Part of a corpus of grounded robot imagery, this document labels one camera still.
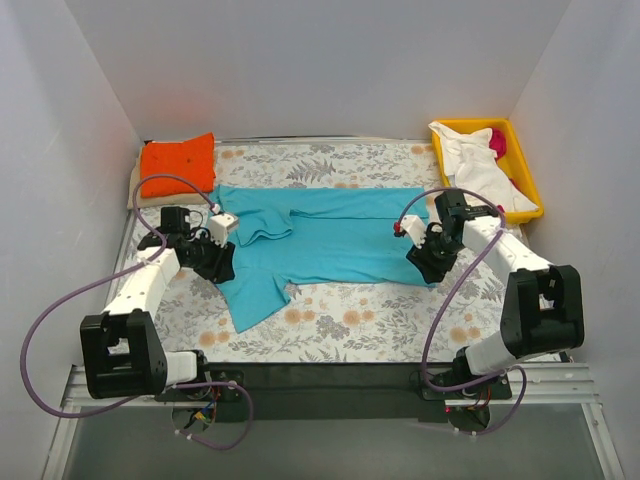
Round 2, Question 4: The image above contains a turquoise t shirt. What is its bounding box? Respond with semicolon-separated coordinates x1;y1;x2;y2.
210;185;429;332

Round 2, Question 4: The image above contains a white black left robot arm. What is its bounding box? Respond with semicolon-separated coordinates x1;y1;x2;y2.
80;207;239;400

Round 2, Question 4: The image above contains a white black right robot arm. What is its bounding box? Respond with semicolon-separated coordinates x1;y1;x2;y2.
394;187;585;398

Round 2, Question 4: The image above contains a floral patterned table mat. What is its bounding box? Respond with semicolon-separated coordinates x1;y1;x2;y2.
98;142;561;365

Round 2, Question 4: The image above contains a beige folded t shirt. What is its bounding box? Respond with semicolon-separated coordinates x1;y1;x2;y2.
127;155;215;209

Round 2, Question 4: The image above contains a white t shirt in bin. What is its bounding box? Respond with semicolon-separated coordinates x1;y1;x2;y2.
429;121;536;212

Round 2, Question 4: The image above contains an orange folded t shirt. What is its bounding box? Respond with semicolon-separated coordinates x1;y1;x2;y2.
139;132;216;198

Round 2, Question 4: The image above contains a yellow plastic bin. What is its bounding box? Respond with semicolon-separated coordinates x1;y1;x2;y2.
437;117;544;225

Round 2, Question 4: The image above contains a magenta t shirt in bin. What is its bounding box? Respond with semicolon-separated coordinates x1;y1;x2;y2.
488;128;518;212

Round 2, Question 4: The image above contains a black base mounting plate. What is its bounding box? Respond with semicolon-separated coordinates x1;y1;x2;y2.
154;363;514;424

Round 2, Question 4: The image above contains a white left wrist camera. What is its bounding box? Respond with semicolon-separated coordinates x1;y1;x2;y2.
206;213;239;247

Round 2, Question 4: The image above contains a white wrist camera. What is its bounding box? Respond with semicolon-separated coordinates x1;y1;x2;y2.
393;215;427;249
206;213;239;247

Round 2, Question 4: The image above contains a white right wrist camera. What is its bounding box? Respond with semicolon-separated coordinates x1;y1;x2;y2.
393;215;427;249

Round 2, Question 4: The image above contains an aluminium frame rail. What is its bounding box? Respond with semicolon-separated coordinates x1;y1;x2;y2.
61;362;602;407

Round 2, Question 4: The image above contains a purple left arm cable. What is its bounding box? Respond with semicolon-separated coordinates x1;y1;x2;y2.
19;174;255;451

